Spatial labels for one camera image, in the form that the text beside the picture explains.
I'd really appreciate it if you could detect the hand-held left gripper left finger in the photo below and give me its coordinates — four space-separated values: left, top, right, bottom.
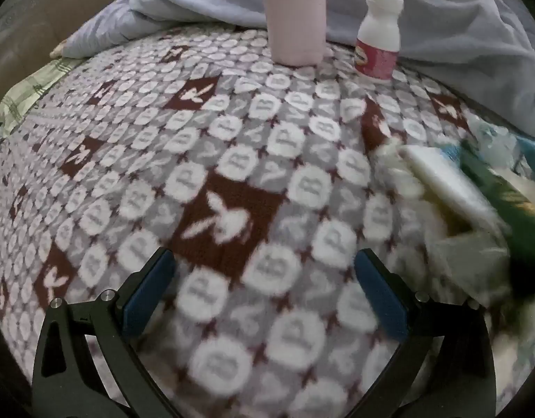
31 247 181 418

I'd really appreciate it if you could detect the teal packet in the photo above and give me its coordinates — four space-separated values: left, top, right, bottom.
511 135 535 175

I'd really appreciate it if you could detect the white crumpled packet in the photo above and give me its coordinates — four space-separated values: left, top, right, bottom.
433 231 512 303

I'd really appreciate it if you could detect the pink plastic bottle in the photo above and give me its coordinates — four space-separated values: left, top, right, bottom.
262 0 328 67

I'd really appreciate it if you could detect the green plaid sheet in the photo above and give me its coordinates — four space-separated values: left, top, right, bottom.
0 56 83 140

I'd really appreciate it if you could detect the white green medicine box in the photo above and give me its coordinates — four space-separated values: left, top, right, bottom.
400 146 494 227

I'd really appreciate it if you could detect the green cloth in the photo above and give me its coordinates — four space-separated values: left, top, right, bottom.
461 141 535 297

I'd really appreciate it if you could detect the printed fleece blanket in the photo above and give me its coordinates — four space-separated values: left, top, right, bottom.
0 24 535 418

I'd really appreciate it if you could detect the white bottle with pink label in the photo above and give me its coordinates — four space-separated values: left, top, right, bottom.
353 0 404 81

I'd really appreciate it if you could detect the lavender duvet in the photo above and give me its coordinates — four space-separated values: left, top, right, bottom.
61 0 535 133

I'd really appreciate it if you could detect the clear plastic wrapper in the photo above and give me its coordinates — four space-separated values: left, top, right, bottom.
470 117 525 170

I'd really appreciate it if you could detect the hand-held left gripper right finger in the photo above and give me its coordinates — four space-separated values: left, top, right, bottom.
354 248 496 418

